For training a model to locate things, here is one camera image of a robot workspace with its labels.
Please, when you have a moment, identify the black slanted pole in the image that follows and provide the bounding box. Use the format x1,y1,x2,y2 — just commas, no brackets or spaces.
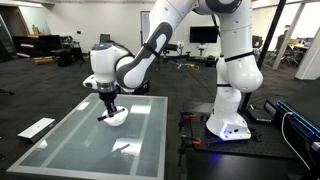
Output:
238,0,288,112

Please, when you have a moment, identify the white whiteboard panel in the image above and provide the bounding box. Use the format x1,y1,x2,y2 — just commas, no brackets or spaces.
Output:
140,10,152,46

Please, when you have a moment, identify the white bowl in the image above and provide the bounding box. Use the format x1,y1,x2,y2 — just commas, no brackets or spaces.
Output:
101,106,130,128

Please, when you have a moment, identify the black workbench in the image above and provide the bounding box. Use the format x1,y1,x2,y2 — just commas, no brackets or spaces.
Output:
176,99,320,180

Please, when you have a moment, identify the white cable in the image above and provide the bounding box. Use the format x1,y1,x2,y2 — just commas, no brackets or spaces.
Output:
280,111,313,171

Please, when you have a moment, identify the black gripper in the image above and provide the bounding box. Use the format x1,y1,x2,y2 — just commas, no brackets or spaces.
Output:
98,90,119,116

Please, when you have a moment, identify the black and white marker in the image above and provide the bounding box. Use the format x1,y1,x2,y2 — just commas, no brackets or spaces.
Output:
96,107,126,122

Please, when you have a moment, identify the black case with cyan light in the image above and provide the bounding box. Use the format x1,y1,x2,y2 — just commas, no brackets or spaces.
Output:
275,78,320,180

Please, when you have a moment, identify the flat white box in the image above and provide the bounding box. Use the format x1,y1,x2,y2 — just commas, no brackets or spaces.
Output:
17,117,56,144

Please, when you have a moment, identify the black wall monitor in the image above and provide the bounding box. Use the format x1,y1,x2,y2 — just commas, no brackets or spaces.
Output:
189,26,219,44

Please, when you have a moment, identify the black perforated breadboard plate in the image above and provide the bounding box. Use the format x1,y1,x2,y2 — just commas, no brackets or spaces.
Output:
179,111,301,160

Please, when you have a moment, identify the flat black box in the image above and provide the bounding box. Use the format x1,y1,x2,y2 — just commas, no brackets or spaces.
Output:
248,108,275,125

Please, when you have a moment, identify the orange handled black clamp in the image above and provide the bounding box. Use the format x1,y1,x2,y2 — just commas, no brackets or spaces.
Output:
178,111,198,134
178,134,203,158

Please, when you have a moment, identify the yellow floor cable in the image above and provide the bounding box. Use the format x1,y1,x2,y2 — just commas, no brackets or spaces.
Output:
179,62,201,71

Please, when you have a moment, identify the black office chair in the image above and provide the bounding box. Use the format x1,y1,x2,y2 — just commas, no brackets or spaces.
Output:
99,33,112,44

